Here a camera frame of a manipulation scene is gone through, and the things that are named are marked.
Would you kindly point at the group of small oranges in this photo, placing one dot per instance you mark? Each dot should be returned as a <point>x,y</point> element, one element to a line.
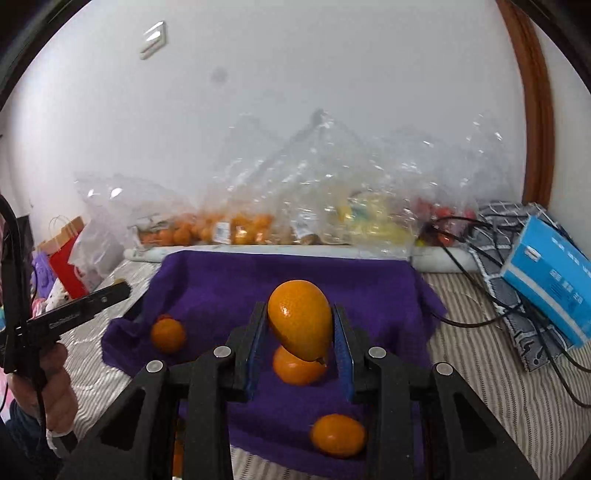
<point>338,435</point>

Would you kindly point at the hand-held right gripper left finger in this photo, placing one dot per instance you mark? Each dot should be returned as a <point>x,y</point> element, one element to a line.
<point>256,350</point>

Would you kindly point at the clear plastic bag with oranges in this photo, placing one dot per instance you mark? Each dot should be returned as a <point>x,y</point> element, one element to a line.
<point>138,203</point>

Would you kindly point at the blue tissue box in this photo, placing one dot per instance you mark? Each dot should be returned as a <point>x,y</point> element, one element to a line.
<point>545,277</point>

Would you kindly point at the red paper bag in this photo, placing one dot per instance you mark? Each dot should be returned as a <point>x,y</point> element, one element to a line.
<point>64,267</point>

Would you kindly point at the person's left hand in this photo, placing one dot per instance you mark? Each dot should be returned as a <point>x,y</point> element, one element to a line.
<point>51,392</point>

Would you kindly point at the white plastic bag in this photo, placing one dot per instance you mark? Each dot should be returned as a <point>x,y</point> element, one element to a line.
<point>99,249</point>

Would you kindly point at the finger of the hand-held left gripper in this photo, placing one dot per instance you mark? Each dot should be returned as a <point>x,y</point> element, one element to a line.
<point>111,293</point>

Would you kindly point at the purple towel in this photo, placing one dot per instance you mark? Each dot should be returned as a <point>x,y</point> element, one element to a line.
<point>221,286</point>

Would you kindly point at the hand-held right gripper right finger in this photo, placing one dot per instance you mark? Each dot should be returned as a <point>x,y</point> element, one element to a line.
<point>344,355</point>

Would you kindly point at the clear bag with yellow fruit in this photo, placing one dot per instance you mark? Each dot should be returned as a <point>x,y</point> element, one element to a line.
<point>323,184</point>

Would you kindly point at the person's left forearm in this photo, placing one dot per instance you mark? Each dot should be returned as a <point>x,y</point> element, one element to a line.
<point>18,452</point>

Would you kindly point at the white light switch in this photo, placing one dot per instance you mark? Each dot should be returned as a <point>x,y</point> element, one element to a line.
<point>153,39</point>

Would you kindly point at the large oval orange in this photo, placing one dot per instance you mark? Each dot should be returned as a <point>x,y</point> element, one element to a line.
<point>300,323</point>

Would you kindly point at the purple plush toy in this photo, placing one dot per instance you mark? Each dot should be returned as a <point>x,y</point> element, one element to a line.
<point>41,274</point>

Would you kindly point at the clear bag with red fruit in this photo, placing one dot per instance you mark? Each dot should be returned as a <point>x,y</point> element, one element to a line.
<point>461,161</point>

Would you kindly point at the brown wooden door frame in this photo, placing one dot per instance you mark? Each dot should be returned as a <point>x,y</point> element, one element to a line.
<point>531,115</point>

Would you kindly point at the dark grid-patterned cloth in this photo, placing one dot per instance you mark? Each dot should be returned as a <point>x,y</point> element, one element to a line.
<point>503,221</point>

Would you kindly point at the striped mattress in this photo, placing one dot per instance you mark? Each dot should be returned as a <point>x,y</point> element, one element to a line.
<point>485,369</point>

